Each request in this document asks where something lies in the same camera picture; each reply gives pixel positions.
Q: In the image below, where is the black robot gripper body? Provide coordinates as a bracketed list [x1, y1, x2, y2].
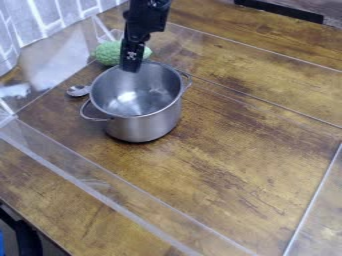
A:
[123, 0, 172, 43]

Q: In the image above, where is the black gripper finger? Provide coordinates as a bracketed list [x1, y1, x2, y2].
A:
[119, 39, 144, 73]

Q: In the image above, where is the stainless steel pot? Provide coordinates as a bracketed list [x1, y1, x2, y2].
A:
[80, 61, 193, 143]

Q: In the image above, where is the green bumpy toy vegetable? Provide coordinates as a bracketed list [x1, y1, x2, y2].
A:
[92, 40, 152, 66]

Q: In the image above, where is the clear acrylic barrier panel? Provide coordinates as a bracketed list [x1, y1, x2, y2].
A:
[0, 14, 259, 256]

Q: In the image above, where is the grey white patterned curtain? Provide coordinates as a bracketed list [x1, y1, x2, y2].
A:
[0, 0, 128, 76]

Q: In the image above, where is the black bar at back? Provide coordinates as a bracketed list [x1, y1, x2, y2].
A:
[234, 0, 325, 24]

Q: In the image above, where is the pink handled spoon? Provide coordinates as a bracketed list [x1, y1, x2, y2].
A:
[67, 85, 91, 97]

